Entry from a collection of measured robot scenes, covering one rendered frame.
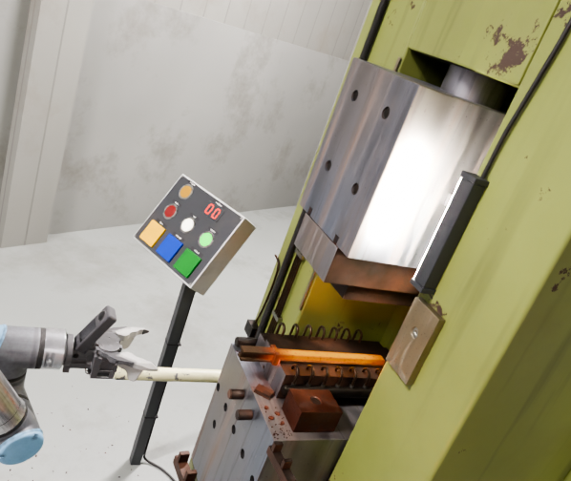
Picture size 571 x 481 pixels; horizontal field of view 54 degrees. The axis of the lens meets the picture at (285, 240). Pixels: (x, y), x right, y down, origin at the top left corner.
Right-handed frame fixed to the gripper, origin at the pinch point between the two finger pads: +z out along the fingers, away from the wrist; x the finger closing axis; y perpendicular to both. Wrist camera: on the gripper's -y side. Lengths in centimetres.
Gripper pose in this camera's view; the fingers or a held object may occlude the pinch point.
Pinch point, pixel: (155, 346)
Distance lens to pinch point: 139.9
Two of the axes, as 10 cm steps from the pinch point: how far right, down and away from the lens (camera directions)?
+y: -3.2, 8.8, 3.5
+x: 3.4, 4.6, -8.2
